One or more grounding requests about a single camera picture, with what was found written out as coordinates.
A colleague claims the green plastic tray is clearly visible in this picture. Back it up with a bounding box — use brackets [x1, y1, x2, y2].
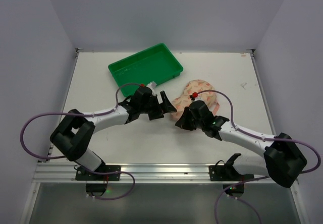
[108, 43, 183, 87]

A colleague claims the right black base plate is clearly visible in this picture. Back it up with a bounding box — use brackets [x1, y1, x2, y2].
[208, 160, 254, 181]

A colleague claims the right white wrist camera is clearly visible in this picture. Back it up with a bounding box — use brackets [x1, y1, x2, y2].
[190, 95, 203, 103]

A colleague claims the aluminium mounting rail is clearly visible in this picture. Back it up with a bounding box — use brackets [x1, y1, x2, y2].
[31, 162, 299, 184]

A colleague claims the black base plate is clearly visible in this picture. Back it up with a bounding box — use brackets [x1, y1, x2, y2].
[208, 160, 254, 181]
[75, 164, 121, 181]

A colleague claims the peach patterned mesh laundry bag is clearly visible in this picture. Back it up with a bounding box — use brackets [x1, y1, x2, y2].
[171, 79, 220, 121]

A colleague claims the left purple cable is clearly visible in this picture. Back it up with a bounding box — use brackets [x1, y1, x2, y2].
[20, 82, 146, 200]

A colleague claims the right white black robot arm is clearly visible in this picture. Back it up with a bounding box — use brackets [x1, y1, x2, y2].
[176, 100, 307, 188]

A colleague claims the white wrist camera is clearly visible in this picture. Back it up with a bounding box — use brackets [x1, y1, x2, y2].
[146, 81, 157, 89]
[190, 95, 203, 103]

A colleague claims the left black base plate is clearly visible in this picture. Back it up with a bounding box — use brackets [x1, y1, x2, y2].
[75, 164, 121, 181]

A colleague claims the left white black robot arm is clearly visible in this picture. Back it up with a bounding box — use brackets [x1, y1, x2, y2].
[50, 86, 177, 175]

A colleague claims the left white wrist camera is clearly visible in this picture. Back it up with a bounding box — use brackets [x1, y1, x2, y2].
[146, 81, 157, 89]

